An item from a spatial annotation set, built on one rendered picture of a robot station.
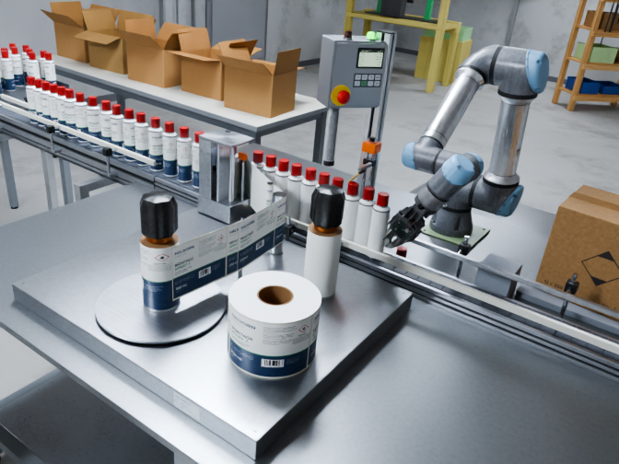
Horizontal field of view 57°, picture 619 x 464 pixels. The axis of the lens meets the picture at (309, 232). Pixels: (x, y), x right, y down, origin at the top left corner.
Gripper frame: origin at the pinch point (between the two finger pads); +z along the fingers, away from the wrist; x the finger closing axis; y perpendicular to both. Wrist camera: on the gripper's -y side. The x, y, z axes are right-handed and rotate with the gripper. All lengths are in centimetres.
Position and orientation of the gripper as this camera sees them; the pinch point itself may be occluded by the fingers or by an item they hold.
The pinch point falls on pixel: (389, 243)
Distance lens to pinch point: 169.9
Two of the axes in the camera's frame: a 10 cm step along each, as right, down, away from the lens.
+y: -5.7, 3.3, -7.5
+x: 6.7, 7.2, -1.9
